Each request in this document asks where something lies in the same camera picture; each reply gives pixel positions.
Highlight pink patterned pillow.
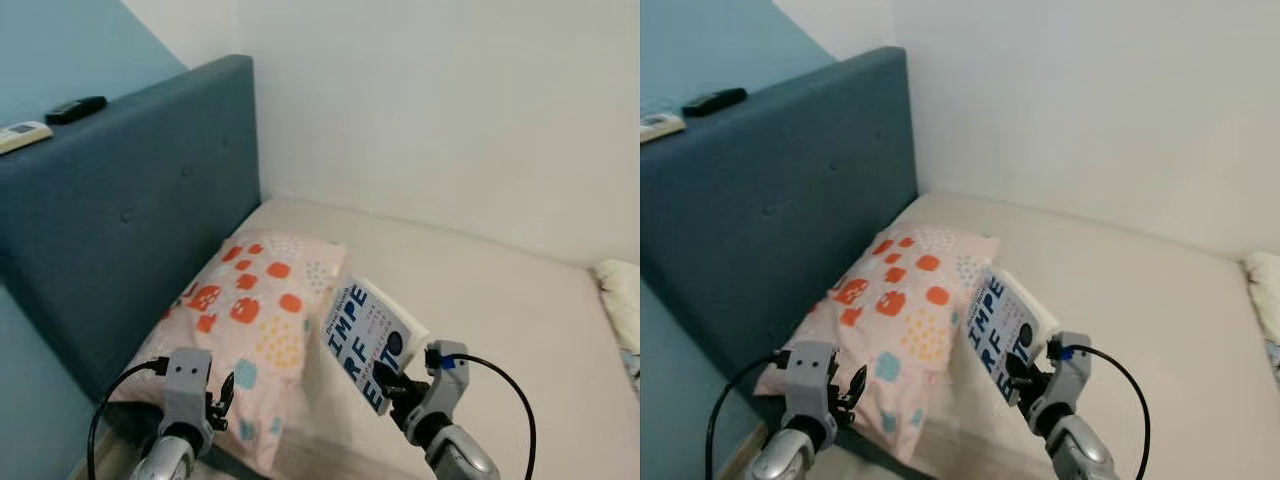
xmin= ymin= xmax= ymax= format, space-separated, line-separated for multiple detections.
xmin=753 ymin=225 xmax=1001 ymax=463
xmin=108 ymin=233 xmax=349 ymax=476

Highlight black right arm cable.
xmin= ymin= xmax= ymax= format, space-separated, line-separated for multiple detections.
xmin=1058 ymin=345 xmax=1152 ymax=480
xmin=440 ymin=352 xmax=538 ymax=480

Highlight white air conditioner remote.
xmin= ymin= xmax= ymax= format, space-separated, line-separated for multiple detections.
xmin=0 ymin=121 xmax=54 ymax=156
xmin=640 ymin=112 xmax=687 ymax=144

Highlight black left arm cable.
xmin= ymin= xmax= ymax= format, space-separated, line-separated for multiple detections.
xmin=88 ymin=358 xmax=171 ymax=480
xmin=706 ymin=352 xmax=791 ymax=480

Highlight white book blue letters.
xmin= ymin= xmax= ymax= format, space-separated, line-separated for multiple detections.
xmin=322 ymin=278 xmax=429 ymax=416
xmin=968 ymin=268 xmax=1061 ymax=406

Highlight bed with cream sheet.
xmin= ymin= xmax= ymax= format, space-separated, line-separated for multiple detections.
xmin=720 ymin=190 xmax=1280 ymax=480
xmin=70 ymin=195 xmax=641 ymax=480

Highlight teal upholstered headboard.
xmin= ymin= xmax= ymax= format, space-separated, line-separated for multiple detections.
xmin=640 ymin=47 xmax=919 ymax=421
xmin=0 ymin=55 xmax=263 ymax=401

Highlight black remote control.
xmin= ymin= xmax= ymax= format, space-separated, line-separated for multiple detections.
xmin=45 ymin=96 xmax=108 ymax=126
xmin=682 ymin=88 xmax=748 ymax=118

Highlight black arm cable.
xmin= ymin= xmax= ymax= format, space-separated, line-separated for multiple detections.
xmin=1058 ymin=345 xmax=1152 ymax=480
xmin=706 ymin=352 xmax=791 ymax=480
xmin=440 ymin=352 xmax=538 ymax=480
xmin=88 ymin=358 xmax=171 ymax=480

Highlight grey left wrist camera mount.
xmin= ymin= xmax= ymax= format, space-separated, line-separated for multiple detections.
xmin=163 ymin=349 xmax=213 ymax=431
xmin=783 ymin=342 xmax=839 ymax=426

